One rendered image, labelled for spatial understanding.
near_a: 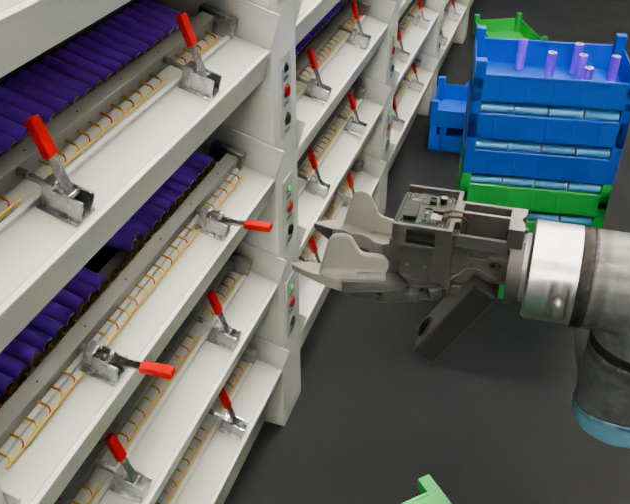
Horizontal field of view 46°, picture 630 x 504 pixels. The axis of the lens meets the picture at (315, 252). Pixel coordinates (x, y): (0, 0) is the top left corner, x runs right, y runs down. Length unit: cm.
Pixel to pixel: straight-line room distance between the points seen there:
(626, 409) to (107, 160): 54
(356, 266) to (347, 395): 82
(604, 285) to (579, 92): 88
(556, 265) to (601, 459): 86
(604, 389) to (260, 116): 58
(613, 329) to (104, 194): 46
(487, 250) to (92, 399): 40
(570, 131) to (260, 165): 69
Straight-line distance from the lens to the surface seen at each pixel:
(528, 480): 141
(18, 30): 57
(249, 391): 128
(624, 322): 68
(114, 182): 72
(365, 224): 75
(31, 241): 65
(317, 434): 143
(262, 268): 119
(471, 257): 69
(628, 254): 67
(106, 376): 79
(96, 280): 85
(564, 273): 66
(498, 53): 168
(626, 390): 73
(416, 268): 68
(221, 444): 121
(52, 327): 80
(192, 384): 103
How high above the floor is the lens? 109
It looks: 36 degrees down
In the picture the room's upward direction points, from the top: straight up
